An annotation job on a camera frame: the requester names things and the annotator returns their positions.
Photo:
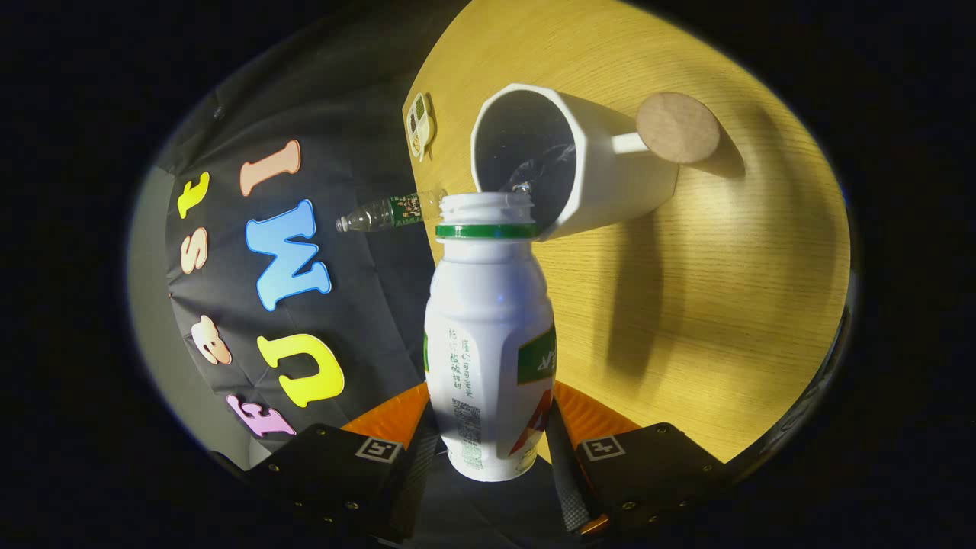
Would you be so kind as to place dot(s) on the wooden table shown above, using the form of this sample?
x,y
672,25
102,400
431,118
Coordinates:
x,y
724,305

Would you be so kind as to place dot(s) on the black backdrop cloth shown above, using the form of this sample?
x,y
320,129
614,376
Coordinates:
x,y
366,305

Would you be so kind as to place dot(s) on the clear plastic water bottle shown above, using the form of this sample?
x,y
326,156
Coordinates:
x,y
381,213

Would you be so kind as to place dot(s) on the white divided condiment dish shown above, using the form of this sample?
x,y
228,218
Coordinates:
x,y
419,126

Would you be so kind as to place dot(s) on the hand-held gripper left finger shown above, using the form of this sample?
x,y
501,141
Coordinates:
x,y
415,476

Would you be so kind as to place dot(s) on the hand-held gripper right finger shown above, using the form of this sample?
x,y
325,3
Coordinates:
x,y
566,476

